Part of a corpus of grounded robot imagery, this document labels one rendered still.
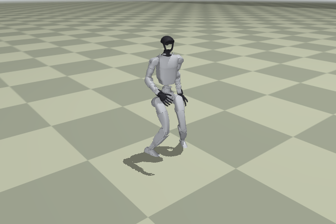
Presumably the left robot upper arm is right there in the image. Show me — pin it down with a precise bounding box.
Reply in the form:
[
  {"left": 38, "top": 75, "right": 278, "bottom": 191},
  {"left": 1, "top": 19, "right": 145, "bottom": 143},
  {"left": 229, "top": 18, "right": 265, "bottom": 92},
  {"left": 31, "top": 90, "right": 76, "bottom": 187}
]
[{"left": 177, "top": 55, "right": 184, "bottom": 77}]

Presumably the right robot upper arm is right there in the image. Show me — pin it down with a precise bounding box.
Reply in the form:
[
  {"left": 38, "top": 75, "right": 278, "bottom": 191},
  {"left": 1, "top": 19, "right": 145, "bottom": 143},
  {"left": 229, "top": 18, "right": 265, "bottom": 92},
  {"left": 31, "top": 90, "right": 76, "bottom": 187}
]
[{"left": 145, "top": 57, "right": 159, "bottom": 81}]

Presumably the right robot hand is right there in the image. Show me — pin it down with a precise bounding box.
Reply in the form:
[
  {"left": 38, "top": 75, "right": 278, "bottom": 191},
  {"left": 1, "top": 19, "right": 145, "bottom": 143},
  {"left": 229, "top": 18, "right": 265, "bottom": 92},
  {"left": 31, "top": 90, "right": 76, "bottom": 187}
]
[{"left": 157, "top": 89, "right": 173, "bottom": 106}]

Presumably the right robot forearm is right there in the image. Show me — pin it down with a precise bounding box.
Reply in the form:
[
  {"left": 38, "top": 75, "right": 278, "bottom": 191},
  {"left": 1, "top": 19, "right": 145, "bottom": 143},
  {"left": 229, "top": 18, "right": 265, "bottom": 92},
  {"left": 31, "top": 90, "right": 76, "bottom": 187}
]
[{"left": 144, "top": 77, "right": 159, "bottom": 95}]

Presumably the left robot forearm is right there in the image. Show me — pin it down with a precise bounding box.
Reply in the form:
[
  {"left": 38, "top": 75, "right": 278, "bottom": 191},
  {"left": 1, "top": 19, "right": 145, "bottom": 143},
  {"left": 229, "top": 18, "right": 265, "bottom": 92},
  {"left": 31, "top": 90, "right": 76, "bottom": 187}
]
[{"left": 175, "top": 75, "right": 182, "bottom": 94}]

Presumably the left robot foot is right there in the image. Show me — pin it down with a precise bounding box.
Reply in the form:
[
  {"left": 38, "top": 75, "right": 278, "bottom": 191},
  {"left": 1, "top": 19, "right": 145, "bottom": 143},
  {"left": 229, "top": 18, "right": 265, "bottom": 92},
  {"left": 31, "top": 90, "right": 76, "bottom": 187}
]
[{"left": 180, "top": 139, "right": 187, "bottom": 148}]

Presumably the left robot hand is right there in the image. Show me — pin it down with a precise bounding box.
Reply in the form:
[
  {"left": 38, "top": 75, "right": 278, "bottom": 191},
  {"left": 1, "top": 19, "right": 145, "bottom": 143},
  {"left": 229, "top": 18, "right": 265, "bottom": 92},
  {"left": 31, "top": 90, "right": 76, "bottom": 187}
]
[{"left": 178, "top": 89, "right": 188, "bottom": 106}]

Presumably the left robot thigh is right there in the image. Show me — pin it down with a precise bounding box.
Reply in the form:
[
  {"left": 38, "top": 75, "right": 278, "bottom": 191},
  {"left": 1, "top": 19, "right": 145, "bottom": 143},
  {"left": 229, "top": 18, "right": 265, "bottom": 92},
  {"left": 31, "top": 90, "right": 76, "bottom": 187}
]
[{"left": 172, "top": 94, "right": 186, "bottom": 133}]

